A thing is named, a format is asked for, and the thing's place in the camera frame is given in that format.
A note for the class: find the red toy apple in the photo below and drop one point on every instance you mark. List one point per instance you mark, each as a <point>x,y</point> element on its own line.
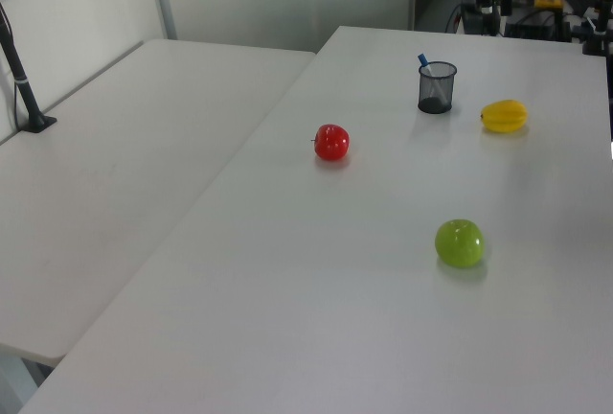
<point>332,142</point>

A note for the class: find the black equipment box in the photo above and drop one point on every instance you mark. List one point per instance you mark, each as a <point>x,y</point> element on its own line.
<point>536,25</point>

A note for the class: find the green toy apple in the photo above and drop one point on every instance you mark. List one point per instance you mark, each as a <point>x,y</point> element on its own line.
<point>459,243</point>

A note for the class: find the white marker pen blue cap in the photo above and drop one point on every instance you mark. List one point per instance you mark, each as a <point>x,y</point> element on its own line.
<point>423,59</point>

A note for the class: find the black mesh pen holder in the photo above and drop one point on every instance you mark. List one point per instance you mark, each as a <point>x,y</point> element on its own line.
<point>437,103</point>

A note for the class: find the black camera pole with base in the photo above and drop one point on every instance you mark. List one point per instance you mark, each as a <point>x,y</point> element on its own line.
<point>20,82</point>

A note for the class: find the black clamp stand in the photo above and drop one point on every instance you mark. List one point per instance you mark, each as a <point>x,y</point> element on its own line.
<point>598,33</point>

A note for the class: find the yellow box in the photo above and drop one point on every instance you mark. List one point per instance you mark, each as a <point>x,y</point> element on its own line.
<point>548,1</point>

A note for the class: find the yellow toy starfruit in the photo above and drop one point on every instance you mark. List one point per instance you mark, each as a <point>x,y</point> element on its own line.
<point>504,116</point>

